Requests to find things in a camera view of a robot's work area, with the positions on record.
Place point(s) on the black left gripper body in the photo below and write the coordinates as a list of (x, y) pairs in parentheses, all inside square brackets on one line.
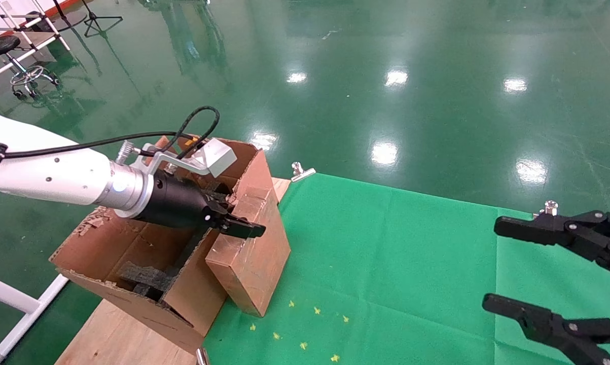
[(178, 203)]

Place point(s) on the white table leg frame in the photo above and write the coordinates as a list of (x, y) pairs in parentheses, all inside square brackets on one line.
[(5, 296)]

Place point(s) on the silver metal clamp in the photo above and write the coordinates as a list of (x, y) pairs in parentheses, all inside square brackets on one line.
[(300, 171), (202, 356), (549, 208)]

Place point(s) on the small taped cardboard box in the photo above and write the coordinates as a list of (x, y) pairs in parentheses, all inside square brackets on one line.
[(254, 268)]

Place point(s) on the green cloth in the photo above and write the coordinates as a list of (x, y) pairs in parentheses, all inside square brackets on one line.
[(411, 263)]

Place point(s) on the black tripod stand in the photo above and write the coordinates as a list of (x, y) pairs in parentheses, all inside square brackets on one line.
[(98, 21)]

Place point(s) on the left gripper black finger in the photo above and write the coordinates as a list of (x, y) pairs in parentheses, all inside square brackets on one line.
[(244, 229), (222, 202)]

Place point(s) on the black foam insert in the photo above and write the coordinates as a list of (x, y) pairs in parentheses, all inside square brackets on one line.
[(142, 276)]

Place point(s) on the large open cardboard carton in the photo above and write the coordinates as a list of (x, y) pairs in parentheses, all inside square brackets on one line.
[(107, 248)]

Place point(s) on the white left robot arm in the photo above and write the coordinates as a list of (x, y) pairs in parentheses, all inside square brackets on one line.
[(41, 172)]

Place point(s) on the black round stool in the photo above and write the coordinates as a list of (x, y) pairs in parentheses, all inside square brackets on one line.
[(0, 45)]

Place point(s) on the white pipe rack frame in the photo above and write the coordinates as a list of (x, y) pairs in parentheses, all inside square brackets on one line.
[(31, 48)]

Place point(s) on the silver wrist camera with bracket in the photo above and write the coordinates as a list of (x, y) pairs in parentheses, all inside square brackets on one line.
[(216, 157)]

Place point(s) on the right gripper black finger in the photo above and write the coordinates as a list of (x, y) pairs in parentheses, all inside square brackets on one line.
[(538, 317), (548, 229)]

